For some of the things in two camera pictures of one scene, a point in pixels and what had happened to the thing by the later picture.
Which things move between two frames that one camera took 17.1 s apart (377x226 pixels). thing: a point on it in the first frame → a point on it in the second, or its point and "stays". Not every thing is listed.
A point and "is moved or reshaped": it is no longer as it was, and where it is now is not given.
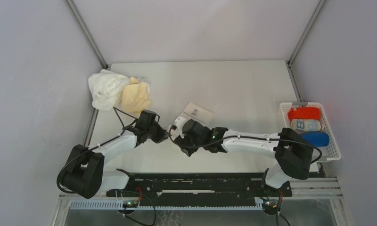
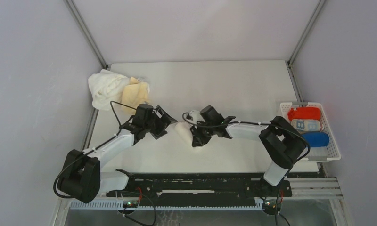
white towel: (107, 88) stays
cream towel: (198, 113) is moved or reshaped
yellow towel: (135, 98) stays
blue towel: (318, 139) stays
